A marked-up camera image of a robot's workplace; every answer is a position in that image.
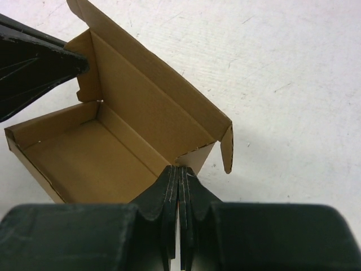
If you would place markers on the brown cardboard box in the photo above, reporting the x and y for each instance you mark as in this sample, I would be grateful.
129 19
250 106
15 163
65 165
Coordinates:
135 116

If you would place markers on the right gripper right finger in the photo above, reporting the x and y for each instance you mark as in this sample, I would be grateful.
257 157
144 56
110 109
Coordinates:
217 235

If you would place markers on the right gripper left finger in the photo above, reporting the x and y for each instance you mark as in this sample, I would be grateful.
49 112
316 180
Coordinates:
139 235

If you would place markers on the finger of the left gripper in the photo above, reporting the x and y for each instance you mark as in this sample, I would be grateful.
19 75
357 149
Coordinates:
32 64

